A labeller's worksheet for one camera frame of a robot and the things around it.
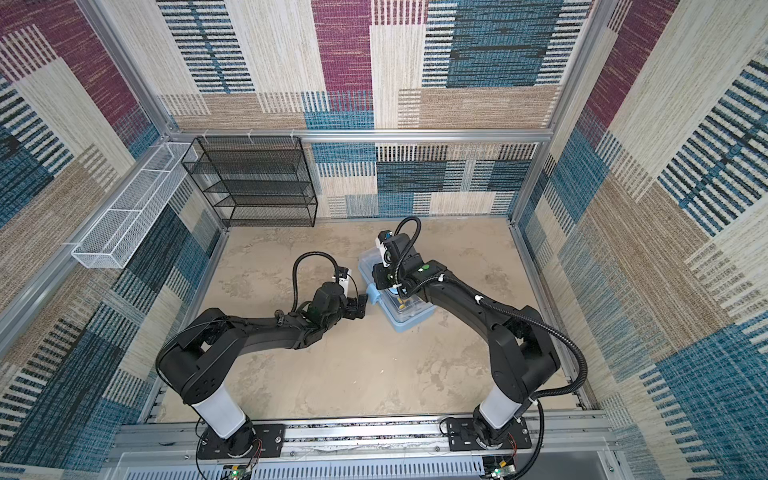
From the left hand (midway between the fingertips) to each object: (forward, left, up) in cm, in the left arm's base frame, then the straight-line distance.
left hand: (357, 290), depth 93 cm
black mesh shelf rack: (+40, +38, +11) cm, 56 cm away
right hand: (0, -7, +8) cm, 10 cm away
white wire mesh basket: (-1, +55, +26) cm, 60 cm away
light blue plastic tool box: (-10, -13, +3) cm, 16 cm away
